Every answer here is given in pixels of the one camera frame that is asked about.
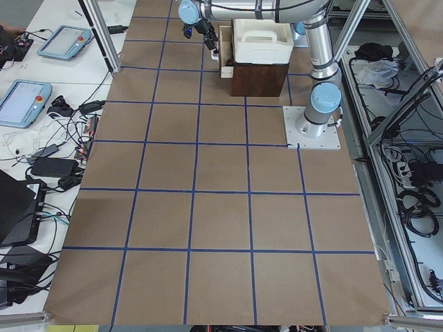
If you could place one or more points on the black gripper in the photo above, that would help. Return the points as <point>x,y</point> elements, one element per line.
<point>201,28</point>

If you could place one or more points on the light wooden drawer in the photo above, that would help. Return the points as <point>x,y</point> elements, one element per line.
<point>225,56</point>

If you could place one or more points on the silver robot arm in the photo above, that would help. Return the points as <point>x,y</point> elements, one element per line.
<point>325,94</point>

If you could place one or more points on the white plastic tray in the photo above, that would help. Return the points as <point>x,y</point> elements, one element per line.
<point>261,42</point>

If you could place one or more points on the dark wooden cabinet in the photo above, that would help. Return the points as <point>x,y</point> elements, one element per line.
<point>258,80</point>

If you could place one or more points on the black small power brick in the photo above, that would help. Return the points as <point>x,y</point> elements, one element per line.
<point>117,29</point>

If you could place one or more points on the blue teach pendant far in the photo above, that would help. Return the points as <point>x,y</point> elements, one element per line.
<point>65,43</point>

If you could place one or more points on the blue teach pendant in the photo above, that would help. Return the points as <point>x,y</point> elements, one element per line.
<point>65,43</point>
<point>23,102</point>

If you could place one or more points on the white crumpled cloth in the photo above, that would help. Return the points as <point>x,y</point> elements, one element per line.
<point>378,74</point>

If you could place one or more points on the blue teach pendant near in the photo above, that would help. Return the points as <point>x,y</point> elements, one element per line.
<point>23,102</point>

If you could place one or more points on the black power adapter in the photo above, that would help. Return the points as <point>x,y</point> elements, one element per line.
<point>54,167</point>

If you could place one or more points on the black laptop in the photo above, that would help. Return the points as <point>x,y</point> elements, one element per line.
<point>21,203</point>

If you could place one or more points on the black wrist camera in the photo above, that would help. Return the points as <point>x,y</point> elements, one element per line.
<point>187,30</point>

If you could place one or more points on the aluminium frame post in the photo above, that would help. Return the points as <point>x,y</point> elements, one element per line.
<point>96,22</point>

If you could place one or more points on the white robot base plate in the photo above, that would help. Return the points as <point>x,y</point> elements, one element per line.
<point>301,134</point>

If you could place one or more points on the aluminium frame rack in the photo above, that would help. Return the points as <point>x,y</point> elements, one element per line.
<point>398,153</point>

